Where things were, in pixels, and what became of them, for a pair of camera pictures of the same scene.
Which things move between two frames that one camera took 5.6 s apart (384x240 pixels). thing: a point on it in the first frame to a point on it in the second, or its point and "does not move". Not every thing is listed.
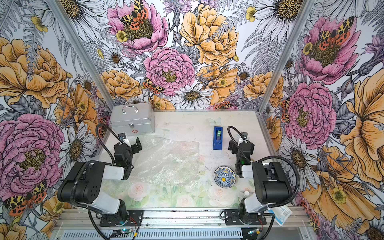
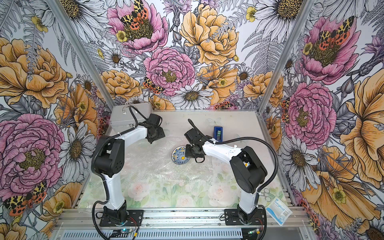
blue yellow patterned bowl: x=224 y=177 to x=178 y=155
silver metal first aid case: x=133 y=119 does not move
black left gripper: x=138 y=144 to x=161 y=134
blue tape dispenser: x=217 y=138 does not move
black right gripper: x=233 y=144 to x=188 y=154
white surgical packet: x=281 y=213 does not move
